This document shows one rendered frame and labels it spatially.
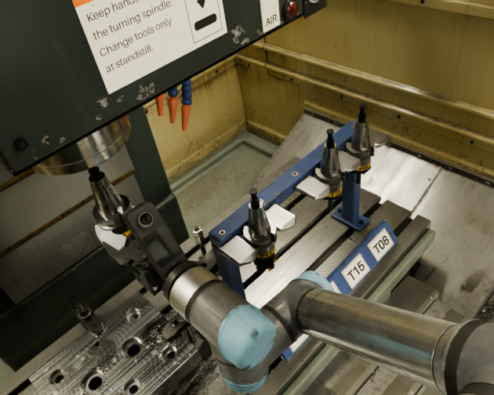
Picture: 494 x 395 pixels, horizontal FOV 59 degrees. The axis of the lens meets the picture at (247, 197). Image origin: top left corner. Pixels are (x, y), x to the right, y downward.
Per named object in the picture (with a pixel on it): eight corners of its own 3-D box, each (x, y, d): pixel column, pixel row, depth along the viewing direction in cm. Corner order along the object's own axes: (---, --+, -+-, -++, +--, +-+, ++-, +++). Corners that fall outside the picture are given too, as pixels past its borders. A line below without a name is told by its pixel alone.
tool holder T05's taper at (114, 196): (118, 193, 76) (105, 164, 71) (128, 208, 73) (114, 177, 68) (94, 205, 74) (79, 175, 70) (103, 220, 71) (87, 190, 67)
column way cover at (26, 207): (154, 211, 140) (96, 61, 105) (14, 310, 119) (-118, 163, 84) (146, 204, 143) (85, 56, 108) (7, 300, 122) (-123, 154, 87)
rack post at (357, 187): (370, 221, 125) (378, 136, 105) (359, 232, 123) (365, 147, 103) (341, 206, 131) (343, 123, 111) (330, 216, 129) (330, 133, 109)
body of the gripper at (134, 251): (132, 278, 75) (175, 320, 68) (116, 246, 69) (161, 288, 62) (168, 251, 78) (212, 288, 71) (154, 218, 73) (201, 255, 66)
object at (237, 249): (263, 253, 82) (263, 250, 82) (243, 270, 80) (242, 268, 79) (237, 235, 86) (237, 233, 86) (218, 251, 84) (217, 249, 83)
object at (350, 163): (365, 163, 97) (365, 160, 97) (351, 175, 95) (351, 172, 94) (339, 151, 101) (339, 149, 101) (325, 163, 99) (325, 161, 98)
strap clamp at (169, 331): (220, 324, 108) (208, 288, 97) (179, 363, 102) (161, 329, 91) (211, 317, 109) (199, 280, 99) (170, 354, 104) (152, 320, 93)
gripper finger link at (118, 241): (94, 255, 78) (132, 273, 74) (81, 232, 74) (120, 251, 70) (107, 242, 80) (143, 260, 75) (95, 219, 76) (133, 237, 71)
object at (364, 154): (357, 142, 104) (357, 133, 103) (379, 151, 101) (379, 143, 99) (340, 155, 101) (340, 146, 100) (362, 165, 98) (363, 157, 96)
